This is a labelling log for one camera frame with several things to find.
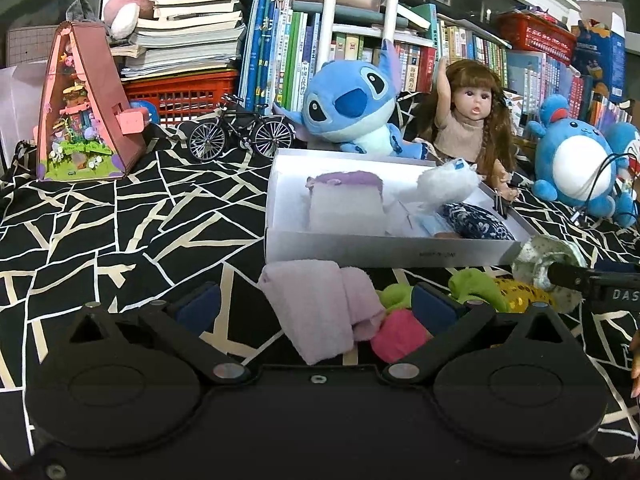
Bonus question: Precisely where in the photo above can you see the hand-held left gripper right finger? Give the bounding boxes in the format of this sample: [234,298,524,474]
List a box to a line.
[382,282,577,386]

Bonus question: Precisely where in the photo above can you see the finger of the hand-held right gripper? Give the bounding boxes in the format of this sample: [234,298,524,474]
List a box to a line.
[546,261,640,293]
[594,259,640,275]

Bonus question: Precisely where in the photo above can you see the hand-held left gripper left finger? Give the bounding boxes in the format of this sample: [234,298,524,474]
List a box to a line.
[62,281,251,386]

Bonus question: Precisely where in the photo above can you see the pink and green cloth bow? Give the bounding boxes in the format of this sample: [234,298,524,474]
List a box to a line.
[370,267,511,365]

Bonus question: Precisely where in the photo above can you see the gold sequin star pillow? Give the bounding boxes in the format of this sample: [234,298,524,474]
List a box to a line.
[492,277,558,313]

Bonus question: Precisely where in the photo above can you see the white cardboard box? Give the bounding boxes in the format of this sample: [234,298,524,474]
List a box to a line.
[264,147,538,268]

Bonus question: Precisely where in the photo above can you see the navy floral fabric pouch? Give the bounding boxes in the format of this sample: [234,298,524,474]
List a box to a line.
[441,202,516,242]

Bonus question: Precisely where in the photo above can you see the light purple towel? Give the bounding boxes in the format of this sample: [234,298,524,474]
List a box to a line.
[257,259,386,366]

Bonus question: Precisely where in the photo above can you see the white fluffy plush toy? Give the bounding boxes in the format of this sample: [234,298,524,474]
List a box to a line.
[392,157,483,213]

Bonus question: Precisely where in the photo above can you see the white foam block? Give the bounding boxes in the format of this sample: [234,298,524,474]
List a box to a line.
[307,182,388,236]

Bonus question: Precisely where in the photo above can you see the person's right hand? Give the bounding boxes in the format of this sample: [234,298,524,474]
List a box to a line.
[630,332,640,398]

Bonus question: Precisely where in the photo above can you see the round blue plush toy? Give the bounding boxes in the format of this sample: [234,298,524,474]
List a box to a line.
[525,94,638,221]

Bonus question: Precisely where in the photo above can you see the blue cat plush toy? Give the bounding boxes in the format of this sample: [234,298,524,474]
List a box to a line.
[605,122,640,181]

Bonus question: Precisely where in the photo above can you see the black and white patterned blanket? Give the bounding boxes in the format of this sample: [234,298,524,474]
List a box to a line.
[0,90,640,461]

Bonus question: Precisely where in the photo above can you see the brown-haired doll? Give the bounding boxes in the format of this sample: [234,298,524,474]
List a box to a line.
[415,57,526,201]

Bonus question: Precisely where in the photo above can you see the black miniature bicycle model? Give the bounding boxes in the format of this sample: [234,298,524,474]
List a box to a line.
[187,94,297,163]

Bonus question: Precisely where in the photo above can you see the small blue ball toy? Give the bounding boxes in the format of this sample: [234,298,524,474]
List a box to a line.
[129,100,161,126]

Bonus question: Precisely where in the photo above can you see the blue cardboard box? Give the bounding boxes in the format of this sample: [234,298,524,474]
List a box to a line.
[570,20,628,103]

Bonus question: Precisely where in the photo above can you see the red plastic basket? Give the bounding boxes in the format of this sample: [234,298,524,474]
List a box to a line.
[122,71,240,126]
[497,10,578,66]

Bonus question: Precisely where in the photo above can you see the blue alien plush toy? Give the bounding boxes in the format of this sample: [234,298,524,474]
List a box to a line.
[272,40,436,161]

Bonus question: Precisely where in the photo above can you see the pink triangular house model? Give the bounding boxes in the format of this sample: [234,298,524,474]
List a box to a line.
[32,21,153,183]

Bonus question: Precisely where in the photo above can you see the white paper sheet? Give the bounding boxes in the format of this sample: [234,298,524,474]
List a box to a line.
[0,62,48,161]

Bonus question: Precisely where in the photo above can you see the row of shelved books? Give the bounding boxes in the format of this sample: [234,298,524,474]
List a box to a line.
[239,0,640,136]

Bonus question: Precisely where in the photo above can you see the stack of books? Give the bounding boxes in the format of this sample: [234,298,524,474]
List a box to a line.
[107,0,248,81]

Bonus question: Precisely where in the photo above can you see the grey grid board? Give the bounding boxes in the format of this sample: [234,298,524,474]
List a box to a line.
[6,25,62,68]

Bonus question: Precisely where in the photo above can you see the white metal pole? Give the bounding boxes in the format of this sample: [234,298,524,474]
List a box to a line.
[382,0,403,43]
[317,0,343,81]

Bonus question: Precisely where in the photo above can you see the pink and white plush toy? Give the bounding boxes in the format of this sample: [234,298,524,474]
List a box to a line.
[102,0,203,41]

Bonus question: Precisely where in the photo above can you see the grey plush toy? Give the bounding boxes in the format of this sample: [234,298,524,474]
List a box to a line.
[66,0,103,25]

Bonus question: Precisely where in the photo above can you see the black cables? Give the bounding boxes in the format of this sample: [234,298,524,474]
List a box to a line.
[570,152,633,226]

